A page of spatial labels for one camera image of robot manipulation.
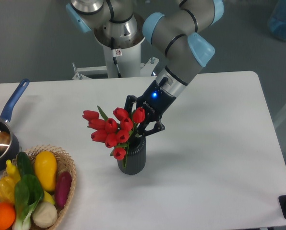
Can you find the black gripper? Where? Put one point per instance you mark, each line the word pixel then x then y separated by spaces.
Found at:
pixel 155 101

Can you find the red tulip bouquet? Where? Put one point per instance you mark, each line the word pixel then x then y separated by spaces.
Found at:
pixel 119 133

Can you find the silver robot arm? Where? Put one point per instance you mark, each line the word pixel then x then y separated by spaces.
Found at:
pixel 176 37

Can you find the dark grey ribbed vase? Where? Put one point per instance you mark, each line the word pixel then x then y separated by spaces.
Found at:
pixel 135 160

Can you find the purple eggplant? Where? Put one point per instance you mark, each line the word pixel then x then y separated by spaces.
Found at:
pixel 62 189

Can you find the yellow squash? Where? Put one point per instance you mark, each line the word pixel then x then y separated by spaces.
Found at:
pixel 46 170

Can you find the small yellow lemon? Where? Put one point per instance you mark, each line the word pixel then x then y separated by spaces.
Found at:
pixel 48 198

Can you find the green cucumber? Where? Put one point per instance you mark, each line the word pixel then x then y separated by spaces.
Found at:
pixel 24 164

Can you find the green bok choy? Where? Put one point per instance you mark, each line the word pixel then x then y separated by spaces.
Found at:
pixel 28 193

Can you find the beige round bun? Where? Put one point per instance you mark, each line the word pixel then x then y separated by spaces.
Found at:
pixel 45 215

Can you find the yellow bell pepper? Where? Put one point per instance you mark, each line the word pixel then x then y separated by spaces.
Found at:
pixel 7 186

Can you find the blue translucent container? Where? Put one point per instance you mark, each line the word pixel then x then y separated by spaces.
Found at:
pixel 277 21

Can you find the orange fruit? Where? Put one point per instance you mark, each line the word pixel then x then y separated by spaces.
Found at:
pixel 7 215

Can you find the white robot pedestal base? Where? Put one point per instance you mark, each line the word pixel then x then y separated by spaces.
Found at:
pixel 121 43

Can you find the blue handled saucepan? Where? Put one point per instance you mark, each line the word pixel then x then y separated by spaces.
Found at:
pixel 5 117

